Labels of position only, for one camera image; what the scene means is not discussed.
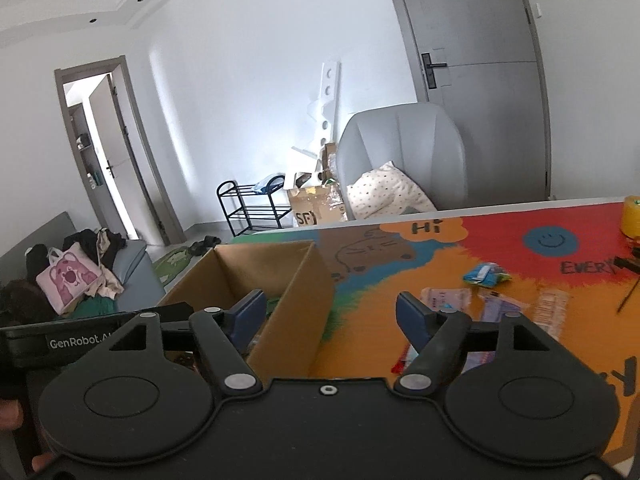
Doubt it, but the dark slippers pair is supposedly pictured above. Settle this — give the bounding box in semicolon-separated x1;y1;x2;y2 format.
186;235;221;256

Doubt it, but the grey armchair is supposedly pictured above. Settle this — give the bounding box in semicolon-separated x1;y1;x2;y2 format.
335;102;468;221

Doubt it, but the lilac white snack packet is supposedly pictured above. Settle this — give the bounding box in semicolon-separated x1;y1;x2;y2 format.
462;350;496;373

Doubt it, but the large clear cracker packet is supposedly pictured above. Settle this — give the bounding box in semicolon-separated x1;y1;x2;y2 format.
532;292;571;336

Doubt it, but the blue green snack packet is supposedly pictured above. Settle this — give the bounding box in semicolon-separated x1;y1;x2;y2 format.
462;262;513;285

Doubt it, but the pink bear tote bag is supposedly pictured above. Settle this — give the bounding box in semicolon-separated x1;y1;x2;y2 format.
36;242;103;317

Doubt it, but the black door handle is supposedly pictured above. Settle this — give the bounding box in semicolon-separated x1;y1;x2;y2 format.
421;52;448;90

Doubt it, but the green floor mat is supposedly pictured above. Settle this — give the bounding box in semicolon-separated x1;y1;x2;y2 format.
151;245;201;288

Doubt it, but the black wire rack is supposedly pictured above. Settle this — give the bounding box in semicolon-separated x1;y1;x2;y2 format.
614;247;640;313

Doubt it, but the yellow tape roll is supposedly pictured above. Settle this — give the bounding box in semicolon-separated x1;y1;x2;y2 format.
620;197;640;238

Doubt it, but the brown cardboard box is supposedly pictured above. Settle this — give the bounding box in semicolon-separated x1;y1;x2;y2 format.
157;241;335;378

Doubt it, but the grey blue sofa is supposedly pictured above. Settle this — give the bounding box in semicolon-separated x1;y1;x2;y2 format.
0;211;166;328

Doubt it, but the grey door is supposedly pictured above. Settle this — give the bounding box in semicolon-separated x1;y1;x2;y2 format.
381;0;551;211

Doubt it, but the black shoe rack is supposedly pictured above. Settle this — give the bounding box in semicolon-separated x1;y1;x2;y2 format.
216;174;293;237

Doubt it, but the purple white snack packet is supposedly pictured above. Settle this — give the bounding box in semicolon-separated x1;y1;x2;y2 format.
480;295;528;321

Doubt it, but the person's left hand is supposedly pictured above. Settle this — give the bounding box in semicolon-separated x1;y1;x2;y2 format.
0;397;57;473

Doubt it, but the white dotted pillow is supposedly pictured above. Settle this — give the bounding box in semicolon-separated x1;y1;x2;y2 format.
346;161;436;220

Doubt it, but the taped cardboard box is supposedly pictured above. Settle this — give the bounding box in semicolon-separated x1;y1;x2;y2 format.
286;182;348;228

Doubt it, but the grey doorway frame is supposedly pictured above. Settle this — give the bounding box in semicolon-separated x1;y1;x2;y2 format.
54;56;186;247

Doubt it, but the dark cloth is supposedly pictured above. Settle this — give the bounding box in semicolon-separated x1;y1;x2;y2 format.
0;280;56;326

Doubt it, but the clothes pile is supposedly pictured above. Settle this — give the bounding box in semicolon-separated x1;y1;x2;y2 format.
25;228;127;306

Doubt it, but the white blue snack packet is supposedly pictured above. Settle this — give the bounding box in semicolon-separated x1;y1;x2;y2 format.
420;287;471;316

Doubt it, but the white open door panel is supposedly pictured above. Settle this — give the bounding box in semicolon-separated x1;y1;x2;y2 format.
82;74;141;241

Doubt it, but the blue item on rack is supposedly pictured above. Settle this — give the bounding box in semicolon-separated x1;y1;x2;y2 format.
252;175;283;195

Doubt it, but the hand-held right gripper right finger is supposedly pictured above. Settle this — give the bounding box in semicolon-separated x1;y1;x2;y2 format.
392;291;571;401

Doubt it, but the colourful printed table mat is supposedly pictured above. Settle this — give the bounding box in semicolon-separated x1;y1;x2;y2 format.
227;197;640;466

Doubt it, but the white perforated board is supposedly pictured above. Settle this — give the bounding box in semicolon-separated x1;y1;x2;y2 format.
307;61;341;161

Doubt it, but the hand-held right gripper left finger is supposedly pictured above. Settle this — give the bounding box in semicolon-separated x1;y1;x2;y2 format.
85;289;268;401

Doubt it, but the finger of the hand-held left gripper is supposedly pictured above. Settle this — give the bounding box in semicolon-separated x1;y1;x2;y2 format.
157;302;194;323

